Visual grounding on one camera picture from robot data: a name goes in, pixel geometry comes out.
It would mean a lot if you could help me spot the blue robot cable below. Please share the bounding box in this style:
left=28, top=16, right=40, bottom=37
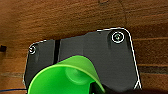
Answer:
left=0, top=88, right=27, bottom=93

